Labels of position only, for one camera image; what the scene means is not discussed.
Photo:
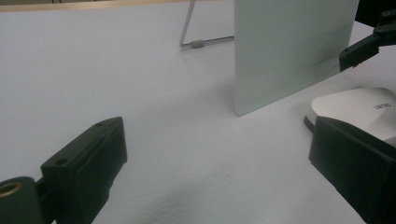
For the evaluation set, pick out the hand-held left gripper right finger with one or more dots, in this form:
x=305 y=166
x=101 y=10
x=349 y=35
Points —
x=358 y=168

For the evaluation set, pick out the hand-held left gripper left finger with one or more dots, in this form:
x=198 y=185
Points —
x=84 y=168

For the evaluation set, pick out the glass whiteboard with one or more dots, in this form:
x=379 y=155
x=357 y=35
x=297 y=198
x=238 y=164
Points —
x=280 y=46

